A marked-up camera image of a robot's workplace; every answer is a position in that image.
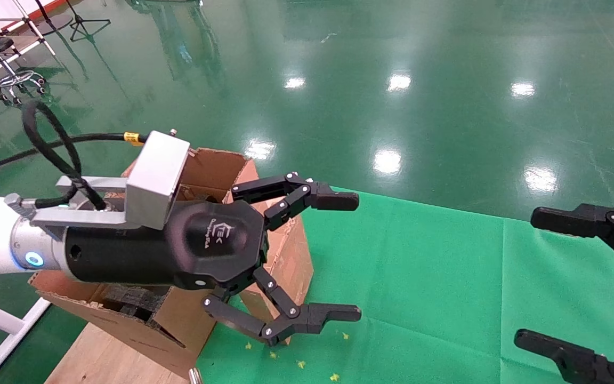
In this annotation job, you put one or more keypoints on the black round base stand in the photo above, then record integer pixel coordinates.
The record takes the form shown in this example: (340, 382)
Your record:
(59, 24)

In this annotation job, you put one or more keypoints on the white metal tube frame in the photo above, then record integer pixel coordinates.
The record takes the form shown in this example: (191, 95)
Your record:
(32, 26)

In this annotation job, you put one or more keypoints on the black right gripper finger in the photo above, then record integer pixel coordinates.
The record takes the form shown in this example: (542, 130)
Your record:
(605, 221)
(584, 365)

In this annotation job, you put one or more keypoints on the large open cardboard carton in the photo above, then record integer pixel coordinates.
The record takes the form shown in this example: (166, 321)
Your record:
(291, 256)

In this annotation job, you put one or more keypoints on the black tripod stand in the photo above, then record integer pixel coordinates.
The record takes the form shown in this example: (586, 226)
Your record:
(80, 24)

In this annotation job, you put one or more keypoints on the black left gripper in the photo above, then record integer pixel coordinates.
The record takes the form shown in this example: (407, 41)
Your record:
(211, 240)

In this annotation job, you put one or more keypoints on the green table cloth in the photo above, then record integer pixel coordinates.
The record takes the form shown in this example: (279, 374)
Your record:
(419, 277)

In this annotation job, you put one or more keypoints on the black foam block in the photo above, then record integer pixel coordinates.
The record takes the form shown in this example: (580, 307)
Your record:
(136, 301)

